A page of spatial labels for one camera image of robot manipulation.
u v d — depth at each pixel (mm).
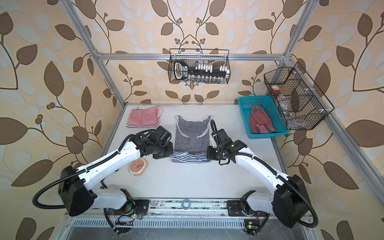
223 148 607
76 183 407
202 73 829
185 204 756
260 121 1027
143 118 1077
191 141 996
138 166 862
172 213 737
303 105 725
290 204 394
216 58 911
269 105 1107
